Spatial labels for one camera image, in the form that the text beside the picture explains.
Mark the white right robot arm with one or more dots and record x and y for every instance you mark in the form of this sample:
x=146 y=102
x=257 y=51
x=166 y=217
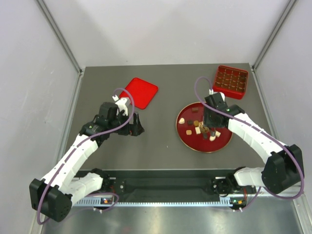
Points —
x=283 y=164

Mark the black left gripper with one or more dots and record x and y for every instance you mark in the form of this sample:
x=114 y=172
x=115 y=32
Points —
x=135 y=129

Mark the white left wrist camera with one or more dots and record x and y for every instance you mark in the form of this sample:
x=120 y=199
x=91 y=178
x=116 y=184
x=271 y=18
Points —
x=122 y=104

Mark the white rectangular chocolate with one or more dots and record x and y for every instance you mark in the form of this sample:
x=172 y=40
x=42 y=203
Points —
x=197 y=130

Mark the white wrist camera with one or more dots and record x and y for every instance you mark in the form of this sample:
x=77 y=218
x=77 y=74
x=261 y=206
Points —
x=122 y=104
x=212 y=92

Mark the red rectangular lid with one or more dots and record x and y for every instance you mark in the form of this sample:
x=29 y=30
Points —
x=142 y=92

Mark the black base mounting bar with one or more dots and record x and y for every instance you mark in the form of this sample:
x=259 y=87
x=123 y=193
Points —
x=169 y=185

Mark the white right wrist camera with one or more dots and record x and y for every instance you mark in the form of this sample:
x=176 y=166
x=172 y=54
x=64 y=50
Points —
x=212 y=92

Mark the red compartment chocolate box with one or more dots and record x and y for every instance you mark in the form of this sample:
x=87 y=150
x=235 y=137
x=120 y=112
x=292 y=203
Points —
x=232 y=82

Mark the metal serving tongs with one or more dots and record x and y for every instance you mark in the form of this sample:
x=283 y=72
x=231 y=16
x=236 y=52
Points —
x=204 y=129

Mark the white heart chocolate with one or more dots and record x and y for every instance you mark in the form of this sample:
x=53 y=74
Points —
x=181 y=121

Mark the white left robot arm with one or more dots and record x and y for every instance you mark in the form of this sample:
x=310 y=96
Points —
x=73 y=156

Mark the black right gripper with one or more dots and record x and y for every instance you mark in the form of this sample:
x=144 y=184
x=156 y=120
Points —
x=207 y=122

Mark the round dark red plate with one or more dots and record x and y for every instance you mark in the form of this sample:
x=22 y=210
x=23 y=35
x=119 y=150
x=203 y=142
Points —
x=197 y=142

